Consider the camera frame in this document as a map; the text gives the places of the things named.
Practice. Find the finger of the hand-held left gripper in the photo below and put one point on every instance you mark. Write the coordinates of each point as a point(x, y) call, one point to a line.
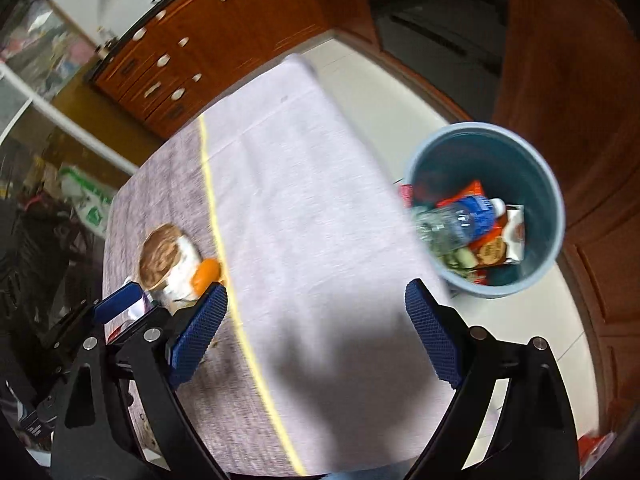
point(119, 302)

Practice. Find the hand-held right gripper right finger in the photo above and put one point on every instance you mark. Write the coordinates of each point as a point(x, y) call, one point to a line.
point(432, 335)

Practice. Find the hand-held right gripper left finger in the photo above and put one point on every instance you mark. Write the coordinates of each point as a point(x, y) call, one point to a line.
point(200, 330)

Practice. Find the orange peel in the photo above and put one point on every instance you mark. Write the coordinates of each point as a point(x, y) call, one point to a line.
point(206, 276)

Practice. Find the wooden bowl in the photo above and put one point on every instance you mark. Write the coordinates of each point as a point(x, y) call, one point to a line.
point(162, 257)

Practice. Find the green wrapper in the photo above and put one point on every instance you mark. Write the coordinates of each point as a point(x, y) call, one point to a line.
point(460, 260)

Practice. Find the clear plastic bottle blue label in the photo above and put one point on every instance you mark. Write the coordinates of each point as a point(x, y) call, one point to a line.
point(465, 217)

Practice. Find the blue round bin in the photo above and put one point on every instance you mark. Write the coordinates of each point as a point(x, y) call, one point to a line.
point(530, 170)

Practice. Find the dark furniture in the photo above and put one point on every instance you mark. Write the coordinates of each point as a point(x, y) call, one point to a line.
point(45, 260)

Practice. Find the green white plastic bag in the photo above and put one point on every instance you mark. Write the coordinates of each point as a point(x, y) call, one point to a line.
point(87, 200)

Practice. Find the white brown snack packet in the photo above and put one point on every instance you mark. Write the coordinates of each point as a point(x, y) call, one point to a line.
point(512, 232)

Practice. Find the grey striped tablecloth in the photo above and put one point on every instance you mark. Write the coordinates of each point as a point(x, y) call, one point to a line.
point(310, 200)

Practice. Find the red plastic bag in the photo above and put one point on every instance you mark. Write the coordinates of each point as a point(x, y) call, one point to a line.
point(595, 452)

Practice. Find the white framed glass door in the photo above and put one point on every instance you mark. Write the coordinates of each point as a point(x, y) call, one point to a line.
point(45, 35)

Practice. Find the wooden cabinet with drawers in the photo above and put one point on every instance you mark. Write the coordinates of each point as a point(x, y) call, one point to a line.
point(240, 35)

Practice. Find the built-in oven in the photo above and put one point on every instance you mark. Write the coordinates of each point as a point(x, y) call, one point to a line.
point(435, 35)

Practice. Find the tall wooden cabinet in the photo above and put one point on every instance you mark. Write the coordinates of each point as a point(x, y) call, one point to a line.
point(575, 60)

